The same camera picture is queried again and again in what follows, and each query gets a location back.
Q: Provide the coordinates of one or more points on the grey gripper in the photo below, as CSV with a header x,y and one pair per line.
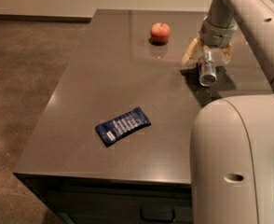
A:
x,y
217,35

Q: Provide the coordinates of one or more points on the silver redbull can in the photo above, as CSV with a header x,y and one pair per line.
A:
x,y
207,69

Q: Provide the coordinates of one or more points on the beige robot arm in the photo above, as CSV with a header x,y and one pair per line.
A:
x,y
232,140

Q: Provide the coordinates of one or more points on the red apple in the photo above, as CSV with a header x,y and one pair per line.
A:
x,y
160,32

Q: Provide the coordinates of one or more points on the blue snack bag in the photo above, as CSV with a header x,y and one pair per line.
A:
x,y
117,128

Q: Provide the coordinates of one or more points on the dark cabinet drawer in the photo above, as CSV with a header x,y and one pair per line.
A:
x,y
117,206

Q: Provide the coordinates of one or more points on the black drawer handle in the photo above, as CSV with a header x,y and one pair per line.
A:
x,y
163,215

